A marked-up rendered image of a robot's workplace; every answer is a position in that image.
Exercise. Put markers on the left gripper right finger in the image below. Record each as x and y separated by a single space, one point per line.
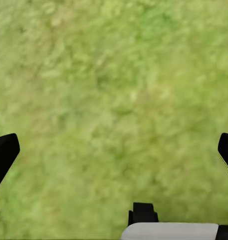
223 146

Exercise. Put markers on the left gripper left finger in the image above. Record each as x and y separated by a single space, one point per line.
9 150

